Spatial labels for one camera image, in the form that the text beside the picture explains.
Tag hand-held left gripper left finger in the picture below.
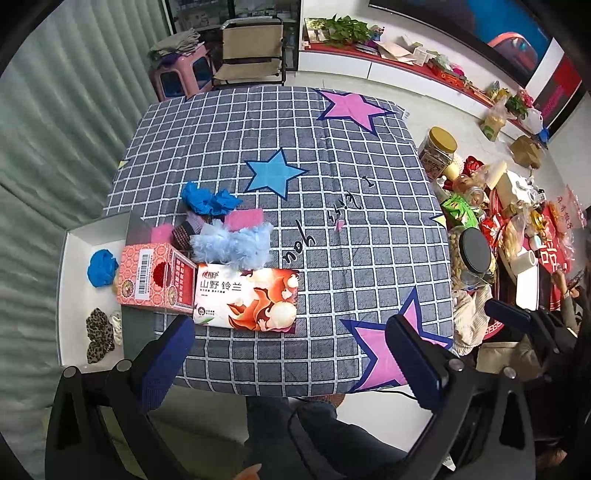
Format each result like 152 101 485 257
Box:
45 315 197 480

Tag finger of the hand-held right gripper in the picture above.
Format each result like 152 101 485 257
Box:
484 298 533 332

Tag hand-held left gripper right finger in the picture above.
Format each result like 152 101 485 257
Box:
385 313 537 480

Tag leopard print scrunchie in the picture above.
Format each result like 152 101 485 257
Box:
84 308 116 365

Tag white cardboard box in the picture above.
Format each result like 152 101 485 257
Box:
58 211 134 367

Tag pink sponge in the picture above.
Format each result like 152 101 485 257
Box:
223 208 265 232
149 224 175 246

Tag dark striped sock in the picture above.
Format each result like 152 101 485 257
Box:
170 219 206 256

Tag light blue fluffy cloth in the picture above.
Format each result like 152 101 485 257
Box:
188 220 274 269

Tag white paper roll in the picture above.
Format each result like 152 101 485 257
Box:
514 250 540 311

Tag black lid plastic jar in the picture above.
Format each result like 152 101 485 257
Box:
449 226 498 292

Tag patterned cardboard tissue box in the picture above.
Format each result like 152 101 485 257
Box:
115 242 199 317

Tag pile of snack packets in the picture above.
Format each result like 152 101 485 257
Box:
431 154 575 287

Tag orange flower tissue pack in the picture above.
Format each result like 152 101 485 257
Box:
192 263 302 334

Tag brown cardboard box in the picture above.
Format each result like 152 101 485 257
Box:
509 135 544 170

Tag yellow lid plastic jar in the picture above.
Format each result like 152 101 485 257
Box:
417 126 459 182

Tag yellow plastic bag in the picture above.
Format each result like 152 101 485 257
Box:
481 98 509 142

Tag white plastic bag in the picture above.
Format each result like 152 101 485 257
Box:
521 107 546 136

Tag pale green curtain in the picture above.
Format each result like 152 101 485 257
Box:
0 0 174 462

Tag white television cabinet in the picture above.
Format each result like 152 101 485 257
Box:
298 18 550 153

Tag pink plastic stool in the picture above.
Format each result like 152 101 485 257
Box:
154 45 216 103

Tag pile of grey clothes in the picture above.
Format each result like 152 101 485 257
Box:
149 28 207 59

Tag beige folding chair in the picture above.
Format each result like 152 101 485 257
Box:
211 17 288 89

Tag green potted plant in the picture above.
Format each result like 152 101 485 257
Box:
322 15 373 48

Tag glass door shelf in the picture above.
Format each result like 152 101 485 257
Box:
161 0 303 70

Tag wall television screen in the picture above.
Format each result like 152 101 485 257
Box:
368 0 555 89

